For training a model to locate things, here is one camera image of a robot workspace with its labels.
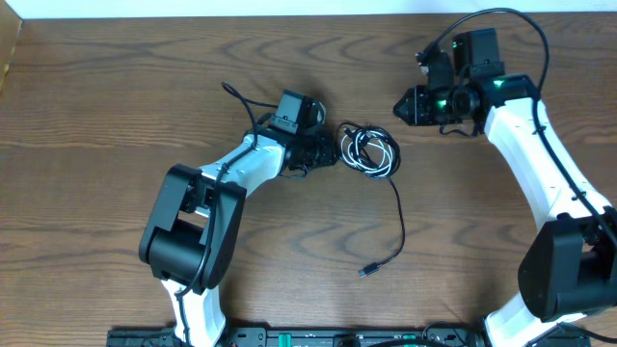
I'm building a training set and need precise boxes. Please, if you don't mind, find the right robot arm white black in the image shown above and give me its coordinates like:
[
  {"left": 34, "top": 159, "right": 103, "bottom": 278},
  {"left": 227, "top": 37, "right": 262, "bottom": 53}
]
[{"left": 393, "top": 29, "right": 616, "bottom": 346}]

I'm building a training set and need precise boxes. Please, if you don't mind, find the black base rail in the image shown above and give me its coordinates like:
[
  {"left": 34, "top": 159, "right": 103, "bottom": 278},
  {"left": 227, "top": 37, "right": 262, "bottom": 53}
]
[{"left": 106, "top": 323, "right": 592, "bottom": 347}]

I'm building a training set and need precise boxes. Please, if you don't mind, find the white usb cable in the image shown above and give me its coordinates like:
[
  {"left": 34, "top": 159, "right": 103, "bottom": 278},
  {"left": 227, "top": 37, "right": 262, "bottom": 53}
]
[{"left": 339, "top": 126, "right": 394, "bottom": 175}]

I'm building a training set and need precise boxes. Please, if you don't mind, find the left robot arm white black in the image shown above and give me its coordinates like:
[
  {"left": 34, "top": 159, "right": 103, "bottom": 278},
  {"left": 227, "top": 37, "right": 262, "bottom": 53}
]
[{"left": 139, "top": 91, "right": 336, "bottom": 346}]

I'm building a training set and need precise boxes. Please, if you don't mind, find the black usb cable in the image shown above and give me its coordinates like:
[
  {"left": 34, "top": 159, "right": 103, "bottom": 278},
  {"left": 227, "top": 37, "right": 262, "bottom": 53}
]
[{"left": 335, "top": 120, "right": 407, "bottom": 279}]

